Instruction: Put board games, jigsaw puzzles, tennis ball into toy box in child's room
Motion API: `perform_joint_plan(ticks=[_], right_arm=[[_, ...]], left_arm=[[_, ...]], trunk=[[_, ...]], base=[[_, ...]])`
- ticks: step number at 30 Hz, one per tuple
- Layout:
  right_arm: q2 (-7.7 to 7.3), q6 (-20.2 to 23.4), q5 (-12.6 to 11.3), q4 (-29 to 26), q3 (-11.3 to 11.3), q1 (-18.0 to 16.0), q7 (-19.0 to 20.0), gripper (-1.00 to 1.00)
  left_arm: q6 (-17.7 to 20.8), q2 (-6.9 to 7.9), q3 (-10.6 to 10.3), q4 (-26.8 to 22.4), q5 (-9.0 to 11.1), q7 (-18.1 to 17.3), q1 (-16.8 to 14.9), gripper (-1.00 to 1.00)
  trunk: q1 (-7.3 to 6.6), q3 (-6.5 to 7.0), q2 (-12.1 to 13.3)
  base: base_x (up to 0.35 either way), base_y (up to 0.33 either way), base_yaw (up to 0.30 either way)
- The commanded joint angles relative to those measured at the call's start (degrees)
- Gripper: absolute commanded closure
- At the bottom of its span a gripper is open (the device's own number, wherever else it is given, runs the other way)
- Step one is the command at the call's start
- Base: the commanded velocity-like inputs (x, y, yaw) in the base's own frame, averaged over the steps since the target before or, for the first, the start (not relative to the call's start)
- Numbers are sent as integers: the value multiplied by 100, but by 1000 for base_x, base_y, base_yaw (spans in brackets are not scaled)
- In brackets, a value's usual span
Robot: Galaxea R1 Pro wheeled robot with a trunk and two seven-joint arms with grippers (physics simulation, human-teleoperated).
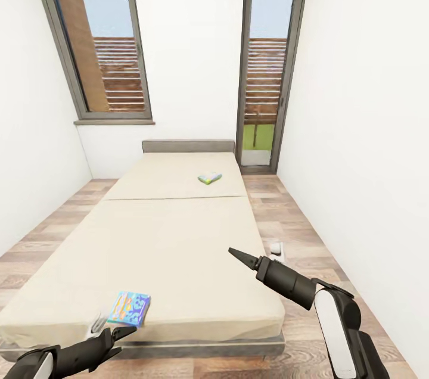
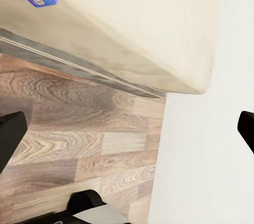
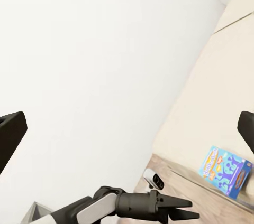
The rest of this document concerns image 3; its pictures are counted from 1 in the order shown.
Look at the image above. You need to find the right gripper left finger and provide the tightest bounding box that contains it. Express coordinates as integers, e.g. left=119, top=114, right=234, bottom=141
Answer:
left=0, top=111, right=28, bottom=174

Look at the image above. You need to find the board game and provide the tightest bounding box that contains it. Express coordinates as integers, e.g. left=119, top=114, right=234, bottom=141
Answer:
left=198, top=145, right=253, bottom=199

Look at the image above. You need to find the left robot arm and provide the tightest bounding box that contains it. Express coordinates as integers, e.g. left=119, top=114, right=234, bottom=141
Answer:
left=30, top=169, right=200, bottom=224

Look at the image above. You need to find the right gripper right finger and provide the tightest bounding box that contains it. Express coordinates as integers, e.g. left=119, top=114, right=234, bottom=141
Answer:
left=237, top=111, right=254, bottom=153

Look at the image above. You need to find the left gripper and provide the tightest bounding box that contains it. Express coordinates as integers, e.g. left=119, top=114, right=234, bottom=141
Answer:
left=129, top=190, right=200, bottom=224

